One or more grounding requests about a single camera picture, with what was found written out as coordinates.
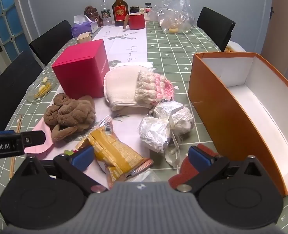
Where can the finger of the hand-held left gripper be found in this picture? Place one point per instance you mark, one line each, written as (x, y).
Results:
(1, 132)
(33, 138)

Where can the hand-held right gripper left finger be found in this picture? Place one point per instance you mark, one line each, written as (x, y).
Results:
(83, 157)

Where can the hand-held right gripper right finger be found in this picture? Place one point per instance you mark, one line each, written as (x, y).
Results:
(199, 156)

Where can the yellow snack packet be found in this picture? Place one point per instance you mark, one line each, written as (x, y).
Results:
(117, 151)

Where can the brown plush toy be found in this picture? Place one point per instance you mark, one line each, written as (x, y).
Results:
(72, 113)

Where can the silver foil bundle with ribbon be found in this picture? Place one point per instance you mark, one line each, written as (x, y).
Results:
(156, 129)

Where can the orange cardboard box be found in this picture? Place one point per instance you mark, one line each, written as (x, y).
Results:
(222, 107)

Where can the cream towel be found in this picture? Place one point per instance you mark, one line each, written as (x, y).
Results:
(120, 85)

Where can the pink placemat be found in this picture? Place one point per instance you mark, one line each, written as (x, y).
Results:
(40, 148)

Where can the wooden chopstick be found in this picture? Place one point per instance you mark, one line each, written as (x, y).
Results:
(17, 126)

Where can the red felt piece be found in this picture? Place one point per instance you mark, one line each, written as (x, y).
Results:
(183, 173)

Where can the black chair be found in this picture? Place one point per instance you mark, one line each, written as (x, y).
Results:
(216, 26)
(51, 41)
(9, 90)

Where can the glass dish with peels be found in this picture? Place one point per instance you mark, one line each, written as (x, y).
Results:
(40, 89)

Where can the red square box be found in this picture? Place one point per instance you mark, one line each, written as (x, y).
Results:
(79, 73)

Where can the pink and cream knitted hat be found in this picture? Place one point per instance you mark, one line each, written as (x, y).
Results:
(150, 87)

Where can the green checked tablecloth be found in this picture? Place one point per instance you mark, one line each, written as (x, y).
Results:
(173, 53)

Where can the small wooden box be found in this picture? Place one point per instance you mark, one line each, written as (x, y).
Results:
(84, 37)

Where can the glass paned door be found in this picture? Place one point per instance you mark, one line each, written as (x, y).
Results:
(5, 17)

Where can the purple tissue box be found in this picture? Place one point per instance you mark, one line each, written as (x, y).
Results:
(84, 28)

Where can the white printed table runner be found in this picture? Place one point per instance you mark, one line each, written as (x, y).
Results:
(129, 41)

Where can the brown bear figurine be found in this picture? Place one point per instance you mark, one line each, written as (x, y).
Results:
(91, 13)

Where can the clear plastic water bottle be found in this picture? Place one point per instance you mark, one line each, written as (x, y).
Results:
(106, 12)

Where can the clear plastic bag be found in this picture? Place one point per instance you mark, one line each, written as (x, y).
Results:
(175, 12)

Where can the brown liquor bottle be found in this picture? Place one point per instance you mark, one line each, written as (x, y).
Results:
(120, 12)

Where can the wooden door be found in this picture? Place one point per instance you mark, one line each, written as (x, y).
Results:
(283, 29)

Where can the dark glass jar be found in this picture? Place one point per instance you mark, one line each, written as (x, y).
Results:
(134, 9)

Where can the small dark bottle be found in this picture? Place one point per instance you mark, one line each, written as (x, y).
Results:
(148, 7)

